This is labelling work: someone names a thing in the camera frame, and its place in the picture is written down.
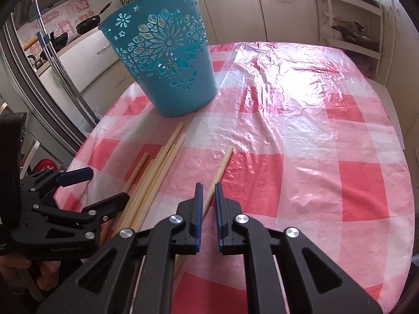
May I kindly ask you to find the red white checkered tablecloth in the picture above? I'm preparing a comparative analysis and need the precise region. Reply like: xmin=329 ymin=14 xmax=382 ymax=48
xmin=56 ymin=42 xmax=415 ymax=313

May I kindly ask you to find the black frying pan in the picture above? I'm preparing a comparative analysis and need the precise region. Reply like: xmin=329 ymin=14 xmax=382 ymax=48
xmin=76 ymin=2 xmax=112 ymax=35

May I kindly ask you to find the blue perforated plastic basket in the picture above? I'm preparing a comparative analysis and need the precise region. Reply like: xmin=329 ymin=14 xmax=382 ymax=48
xmin=99 ymin=0 xmax=217 ymax=118

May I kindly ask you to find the white rolling storage cart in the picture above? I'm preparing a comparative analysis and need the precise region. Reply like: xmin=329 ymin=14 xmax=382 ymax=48
xmin=317 ymin=0 xmax=383 ymax=78

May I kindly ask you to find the blue handled mop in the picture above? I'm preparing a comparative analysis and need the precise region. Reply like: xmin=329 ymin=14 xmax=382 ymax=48
xmin=31 ymin=0 xmax=100 ymax=128

